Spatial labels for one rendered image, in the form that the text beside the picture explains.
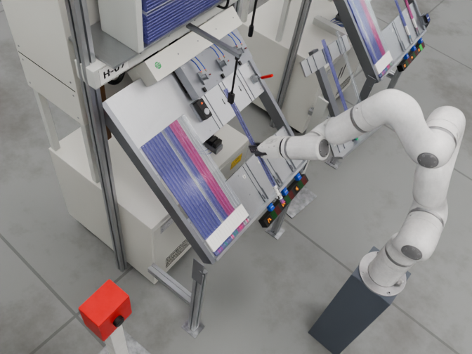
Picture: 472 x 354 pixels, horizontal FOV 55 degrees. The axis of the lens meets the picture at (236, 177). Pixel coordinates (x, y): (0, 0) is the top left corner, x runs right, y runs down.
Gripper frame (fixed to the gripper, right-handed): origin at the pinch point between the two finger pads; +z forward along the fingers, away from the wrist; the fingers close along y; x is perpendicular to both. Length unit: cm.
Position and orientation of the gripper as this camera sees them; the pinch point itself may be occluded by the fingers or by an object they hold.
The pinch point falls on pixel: (256, 147)
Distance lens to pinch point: 175.3
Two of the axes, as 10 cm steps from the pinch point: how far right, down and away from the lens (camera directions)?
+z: -7.0, -0.5, 7.1
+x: 3.4, 8.6, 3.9
